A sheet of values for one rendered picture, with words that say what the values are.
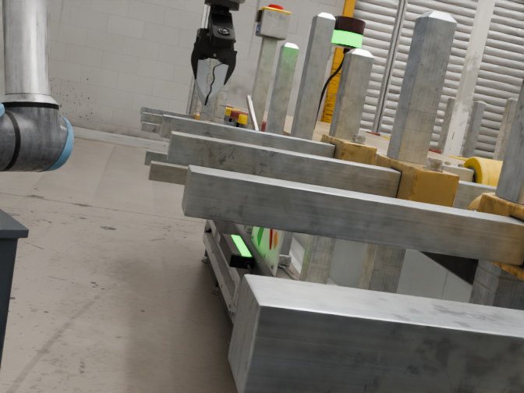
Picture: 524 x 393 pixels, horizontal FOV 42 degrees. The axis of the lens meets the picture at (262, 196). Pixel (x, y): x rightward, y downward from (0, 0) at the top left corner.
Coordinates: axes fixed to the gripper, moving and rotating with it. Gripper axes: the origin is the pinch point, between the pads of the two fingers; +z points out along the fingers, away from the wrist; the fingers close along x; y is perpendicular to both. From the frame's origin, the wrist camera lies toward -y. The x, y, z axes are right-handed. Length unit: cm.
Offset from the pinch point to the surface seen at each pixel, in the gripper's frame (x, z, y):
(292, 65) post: -18.0, -10.3, 7.1
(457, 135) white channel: -116, -1, 112
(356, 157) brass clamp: -15, 3, -50
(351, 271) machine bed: -36.9, 30.7, -4.1
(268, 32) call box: -16.4, -18.2, 31.4
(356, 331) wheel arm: 10, 2, -121
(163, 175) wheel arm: 7.9, 13.7, -21.0
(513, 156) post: -13, -3, -91
